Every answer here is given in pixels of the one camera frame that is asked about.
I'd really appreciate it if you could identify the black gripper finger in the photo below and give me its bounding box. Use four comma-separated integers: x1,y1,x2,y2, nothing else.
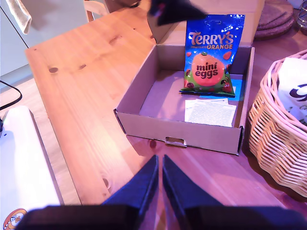
102,155,160,209
163,155,225,209
147,0,208,26

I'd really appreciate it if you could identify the blue Terry's egg bag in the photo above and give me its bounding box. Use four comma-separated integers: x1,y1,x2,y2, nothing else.
179,13,246,98

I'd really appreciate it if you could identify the white Galaxy truffle bag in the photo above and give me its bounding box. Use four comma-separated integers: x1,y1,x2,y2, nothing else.
277,57,307,125

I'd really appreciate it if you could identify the brown cardboard box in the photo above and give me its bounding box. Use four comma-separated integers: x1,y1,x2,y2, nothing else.
114,0,264,156

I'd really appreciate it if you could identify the woven wicker basket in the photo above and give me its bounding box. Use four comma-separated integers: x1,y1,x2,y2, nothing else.
248,49,307,198

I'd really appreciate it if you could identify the pale wooden chair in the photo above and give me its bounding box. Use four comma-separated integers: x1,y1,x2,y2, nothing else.
83,0,108,22

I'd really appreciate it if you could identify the white printed paper sheet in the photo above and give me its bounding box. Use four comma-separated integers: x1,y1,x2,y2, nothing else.
184,97,237,128

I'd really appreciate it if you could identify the round cork trivet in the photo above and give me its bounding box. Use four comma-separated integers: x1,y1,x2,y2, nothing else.
258,0,295,27
254,16,296,41

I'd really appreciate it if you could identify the white flat panel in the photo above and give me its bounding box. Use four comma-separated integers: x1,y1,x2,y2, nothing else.
0,105,64,230

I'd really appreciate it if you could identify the white cabinet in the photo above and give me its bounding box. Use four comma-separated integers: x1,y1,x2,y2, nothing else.
0,0,88,81

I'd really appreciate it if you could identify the orange cartoon sticker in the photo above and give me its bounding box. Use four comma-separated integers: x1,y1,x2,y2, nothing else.
3,207,28,230

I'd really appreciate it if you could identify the beige hanging towel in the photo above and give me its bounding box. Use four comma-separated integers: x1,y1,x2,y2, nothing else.
4,0,32,35

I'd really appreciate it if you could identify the chrome wire utensil holder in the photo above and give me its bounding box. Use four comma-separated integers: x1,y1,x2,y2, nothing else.
297,8,307,35

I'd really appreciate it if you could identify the black floor cable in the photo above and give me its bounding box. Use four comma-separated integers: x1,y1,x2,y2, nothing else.
0,80,23,111

